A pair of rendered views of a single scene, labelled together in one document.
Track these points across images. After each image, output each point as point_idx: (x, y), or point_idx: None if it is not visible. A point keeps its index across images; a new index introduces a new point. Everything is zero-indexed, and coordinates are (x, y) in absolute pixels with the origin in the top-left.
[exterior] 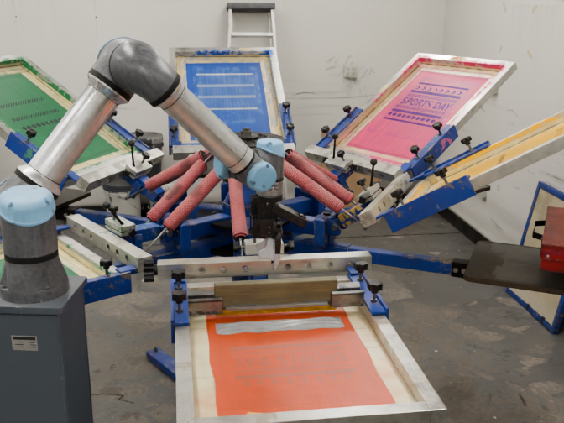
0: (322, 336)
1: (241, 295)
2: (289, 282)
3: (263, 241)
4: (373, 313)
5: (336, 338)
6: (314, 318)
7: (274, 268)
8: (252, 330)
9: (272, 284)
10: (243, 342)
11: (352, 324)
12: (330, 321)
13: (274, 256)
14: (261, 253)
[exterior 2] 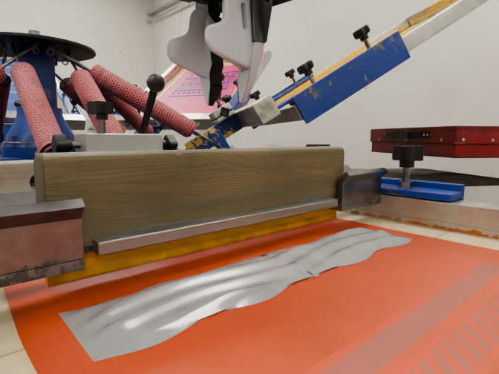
0: (431, 265)
1: (147, 194)
2: (266, 151)
3: (186, 35)
4: (451, 197)
5: (462, 260)
6: (334, 236)
7: (245, 96)
8: (235, 298)
9: (231, 156)
10: (263, 358)
11: (410, 232)
12: (375, 234)
13: (247, 51)
14: (213, 33)
